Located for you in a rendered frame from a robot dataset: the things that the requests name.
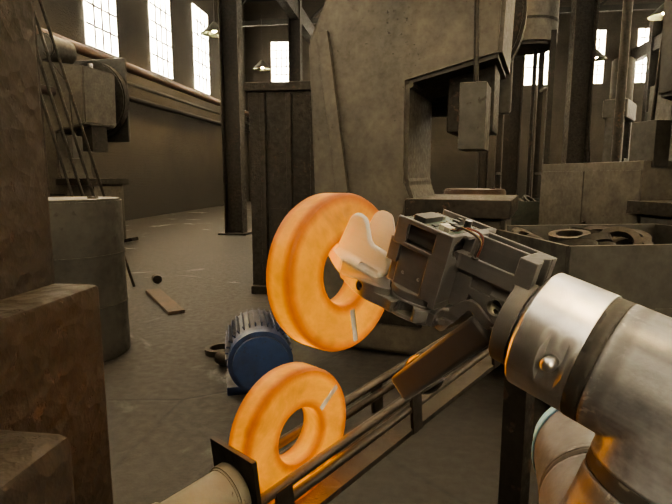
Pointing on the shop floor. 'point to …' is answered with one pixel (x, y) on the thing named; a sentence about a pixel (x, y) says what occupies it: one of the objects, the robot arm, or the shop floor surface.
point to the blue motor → (254, 349)
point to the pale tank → (540, 25)
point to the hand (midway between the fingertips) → (336, 251)
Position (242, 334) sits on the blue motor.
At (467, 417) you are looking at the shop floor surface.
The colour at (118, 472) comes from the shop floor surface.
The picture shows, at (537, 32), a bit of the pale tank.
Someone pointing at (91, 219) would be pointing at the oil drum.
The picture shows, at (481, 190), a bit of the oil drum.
